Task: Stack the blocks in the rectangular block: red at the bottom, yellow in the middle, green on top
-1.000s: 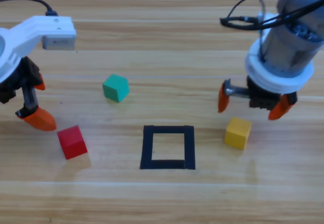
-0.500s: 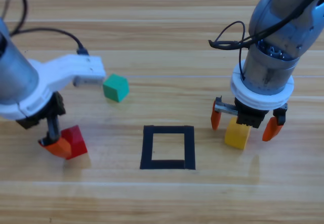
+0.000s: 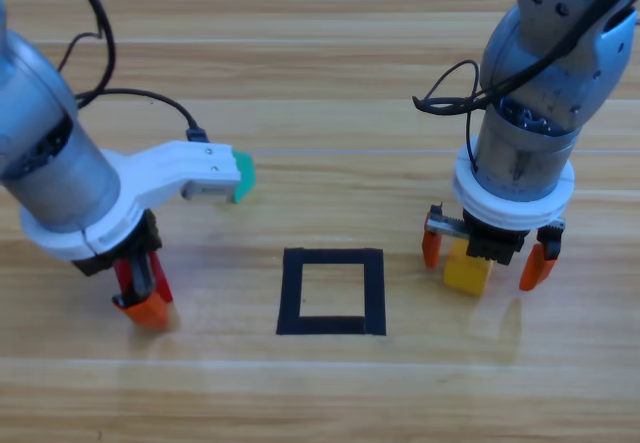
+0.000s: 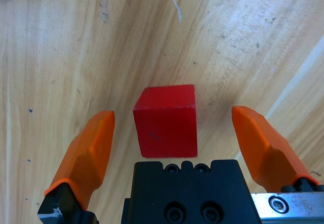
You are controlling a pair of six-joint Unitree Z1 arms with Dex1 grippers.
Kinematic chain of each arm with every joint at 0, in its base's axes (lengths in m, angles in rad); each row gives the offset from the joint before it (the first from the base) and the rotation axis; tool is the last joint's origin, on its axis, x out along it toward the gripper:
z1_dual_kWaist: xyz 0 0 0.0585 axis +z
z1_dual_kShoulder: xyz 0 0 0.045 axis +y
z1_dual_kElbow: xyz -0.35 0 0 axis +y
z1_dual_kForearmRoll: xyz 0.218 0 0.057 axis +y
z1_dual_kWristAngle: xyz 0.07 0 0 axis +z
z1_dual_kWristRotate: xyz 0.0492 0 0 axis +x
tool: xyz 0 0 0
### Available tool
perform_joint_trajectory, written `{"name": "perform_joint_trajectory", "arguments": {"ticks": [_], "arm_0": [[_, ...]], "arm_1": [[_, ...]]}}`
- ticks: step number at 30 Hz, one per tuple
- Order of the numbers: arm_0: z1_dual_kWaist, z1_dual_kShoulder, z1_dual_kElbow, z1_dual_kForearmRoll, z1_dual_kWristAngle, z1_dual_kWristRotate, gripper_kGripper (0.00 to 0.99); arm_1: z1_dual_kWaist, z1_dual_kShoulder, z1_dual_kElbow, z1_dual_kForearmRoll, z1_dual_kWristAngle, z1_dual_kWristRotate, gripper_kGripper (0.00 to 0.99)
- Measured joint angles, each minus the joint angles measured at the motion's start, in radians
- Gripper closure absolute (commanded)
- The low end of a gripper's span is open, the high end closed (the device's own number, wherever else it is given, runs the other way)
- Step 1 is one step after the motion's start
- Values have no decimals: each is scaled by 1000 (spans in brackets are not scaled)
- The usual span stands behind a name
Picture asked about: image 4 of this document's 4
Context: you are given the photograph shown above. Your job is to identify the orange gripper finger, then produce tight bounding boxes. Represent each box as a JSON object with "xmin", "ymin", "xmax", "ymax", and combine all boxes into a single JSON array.
[
  {"xmin": 231, "ymin": 106, "xmax": 321, "ymax": 193},
  {"xmin": 37, "ymin": 110, "xmax": 116, "ymax": 224}
]

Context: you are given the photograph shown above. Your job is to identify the red wooden cube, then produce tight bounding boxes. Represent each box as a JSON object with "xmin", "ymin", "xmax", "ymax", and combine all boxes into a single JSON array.
[{"xmin": 133, "ymin": 84, "xmax": 198, "ymax": 158}]

